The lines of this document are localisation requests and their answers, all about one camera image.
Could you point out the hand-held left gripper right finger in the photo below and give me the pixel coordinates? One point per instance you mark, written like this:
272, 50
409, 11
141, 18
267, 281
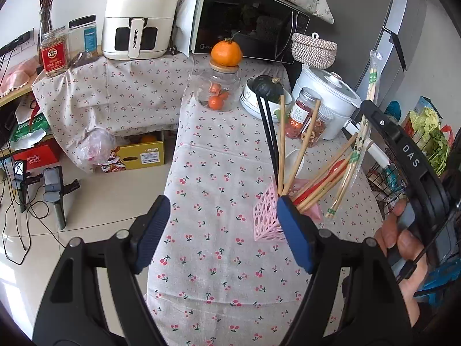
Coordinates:
293, 230

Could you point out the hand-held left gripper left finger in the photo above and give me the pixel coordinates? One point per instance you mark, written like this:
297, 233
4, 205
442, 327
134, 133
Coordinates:
153, 230

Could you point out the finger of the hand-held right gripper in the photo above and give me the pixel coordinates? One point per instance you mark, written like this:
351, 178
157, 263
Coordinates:
396, 137

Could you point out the pink perforated utensil holder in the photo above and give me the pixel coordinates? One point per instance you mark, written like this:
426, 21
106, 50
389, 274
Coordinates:
264, 220

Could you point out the disposable chopsticks packet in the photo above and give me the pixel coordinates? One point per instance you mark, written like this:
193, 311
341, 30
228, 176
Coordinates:
372, 79

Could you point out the red plastic spoon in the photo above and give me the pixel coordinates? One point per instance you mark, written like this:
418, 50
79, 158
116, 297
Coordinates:
337, 167

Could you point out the white spoon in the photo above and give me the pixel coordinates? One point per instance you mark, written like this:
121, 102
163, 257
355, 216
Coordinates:
297, 160

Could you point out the black chopstick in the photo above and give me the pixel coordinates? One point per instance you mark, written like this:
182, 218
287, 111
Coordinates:
267, 140
273, 140

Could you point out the person's right forearm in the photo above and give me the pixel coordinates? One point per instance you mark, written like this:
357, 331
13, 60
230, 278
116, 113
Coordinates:
414, 310

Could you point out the person's right hand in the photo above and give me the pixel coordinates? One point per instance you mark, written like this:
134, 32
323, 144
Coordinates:
396, 239

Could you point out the napa cabbage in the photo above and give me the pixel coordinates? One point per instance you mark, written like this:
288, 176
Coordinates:
430, 129

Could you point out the blue printed carton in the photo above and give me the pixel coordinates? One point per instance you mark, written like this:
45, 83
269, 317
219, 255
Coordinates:
423, 104

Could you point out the yellow cardboard box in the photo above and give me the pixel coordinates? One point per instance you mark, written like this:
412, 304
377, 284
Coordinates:
144, 156

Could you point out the jar of dried fruit rings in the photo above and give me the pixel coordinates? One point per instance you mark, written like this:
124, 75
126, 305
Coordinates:
318, 129

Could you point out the cherry print tablecloth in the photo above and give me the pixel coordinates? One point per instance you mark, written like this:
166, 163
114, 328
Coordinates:
216, 158

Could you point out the jar of red dried fruit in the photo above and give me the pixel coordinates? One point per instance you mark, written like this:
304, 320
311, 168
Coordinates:
299, 115

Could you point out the clear plastic bag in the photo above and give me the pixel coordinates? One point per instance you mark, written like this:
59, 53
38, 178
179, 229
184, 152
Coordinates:
95, 144

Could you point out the phone on handheld stand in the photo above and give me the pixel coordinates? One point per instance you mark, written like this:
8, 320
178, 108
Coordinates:
54, 182
19, 173

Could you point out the grey refrigerator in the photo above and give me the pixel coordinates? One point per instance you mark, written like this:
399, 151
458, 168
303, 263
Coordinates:
360, 14

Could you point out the white bowl with fruit print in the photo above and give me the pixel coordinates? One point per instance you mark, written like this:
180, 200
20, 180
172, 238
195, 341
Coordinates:
252, 104

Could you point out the red box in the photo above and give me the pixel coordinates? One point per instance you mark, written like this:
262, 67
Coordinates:
43, 153

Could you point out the dark green squash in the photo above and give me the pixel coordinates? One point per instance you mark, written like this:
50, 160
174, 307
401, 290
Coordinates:
268, 86

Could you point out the cherry print side table cloth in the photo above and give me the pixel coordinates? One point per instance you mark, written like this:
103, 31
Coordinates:
126, 93

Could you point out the glass jar with wooden lid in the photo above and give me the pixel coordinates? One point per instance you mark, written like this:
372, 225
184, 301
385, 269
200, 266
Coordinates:
201, 86

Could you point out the green and white bag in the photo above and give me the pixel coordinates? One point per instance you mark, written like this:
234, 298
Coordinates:
28, 129

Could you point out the dark brown packet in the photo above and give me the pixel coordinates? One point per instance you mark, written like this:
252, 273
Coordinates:
81, 59

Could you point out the large orange with stem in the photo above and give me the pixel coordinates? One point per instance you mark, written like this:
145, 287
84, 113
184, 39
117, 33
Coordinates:
226, 54

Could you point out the black and white microwave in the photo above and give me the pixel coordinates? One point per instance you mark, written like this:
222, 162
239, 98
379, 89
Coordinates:
245, 18

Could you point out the red label jar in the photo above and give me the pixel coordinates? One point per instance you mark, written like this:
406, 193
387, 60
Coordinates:
54, 56

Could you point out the blue label clear container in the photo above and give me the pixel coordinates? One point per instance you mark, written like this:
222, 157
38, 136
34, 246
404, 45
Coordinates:
86, 38

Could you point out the pink cloth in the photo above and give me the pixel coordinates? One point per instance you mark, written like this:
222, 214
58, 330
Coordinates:
18, 75

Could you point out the cream air fryer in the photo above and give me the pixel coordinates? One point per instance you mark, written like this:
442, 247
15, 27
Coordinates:
140, 3

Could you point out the glass vase with twigs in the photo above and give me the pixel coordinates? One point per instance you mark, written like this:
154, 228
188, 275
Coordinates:
45, 21

